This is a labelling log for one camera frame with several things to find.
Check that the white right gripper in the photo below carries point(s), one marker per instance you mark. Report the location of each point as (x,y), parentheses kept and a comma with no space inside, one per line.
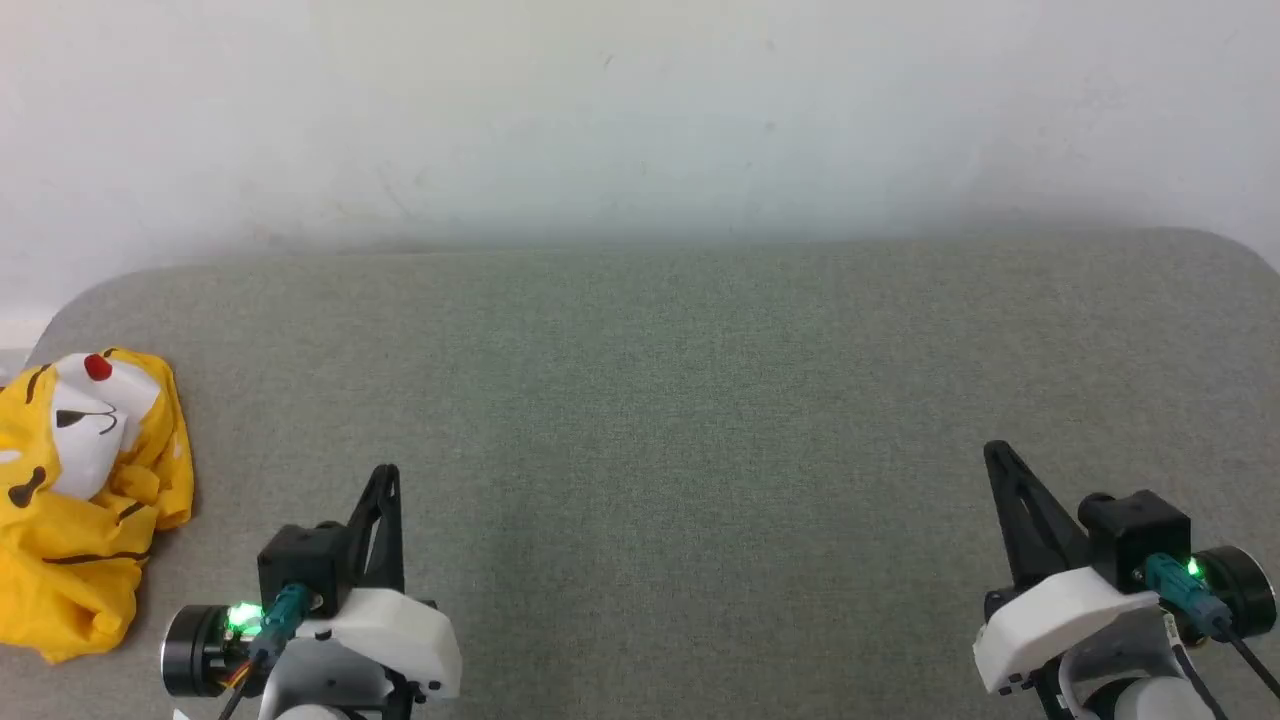
(1050,620)

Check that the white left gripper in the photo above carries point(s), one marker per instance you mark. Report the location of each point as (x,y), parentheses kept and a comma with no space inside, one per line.
(400,640)

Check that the yellow cartoon print garment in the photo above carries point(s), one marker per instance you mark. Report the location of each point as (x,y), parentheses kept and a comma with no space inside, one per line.
(80,560)

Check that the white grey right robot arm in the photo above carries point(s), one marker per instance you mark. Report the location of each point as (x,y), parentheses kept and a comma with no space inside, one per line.
(1245,590)

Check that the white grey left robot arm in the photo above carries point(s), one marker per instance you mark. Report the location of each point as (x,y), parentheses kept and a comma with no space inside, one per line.
(200,650)

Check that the grey fabric sofa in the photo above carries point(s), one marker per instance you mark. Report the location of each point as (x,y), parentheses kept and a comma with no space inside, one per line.
(640,450)

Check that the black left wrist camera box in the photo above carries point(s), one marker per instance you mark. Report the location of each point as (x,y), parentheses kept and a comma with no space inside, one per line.
(300,560)

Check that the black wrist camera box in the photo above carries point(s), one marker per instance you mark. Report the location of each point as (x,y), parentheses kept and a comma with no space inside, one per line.
(300,560)
(1135,530)

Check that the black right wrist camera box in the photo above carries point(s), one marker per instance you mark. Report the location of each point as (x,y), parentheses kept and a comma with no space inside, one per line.
(1135,530)

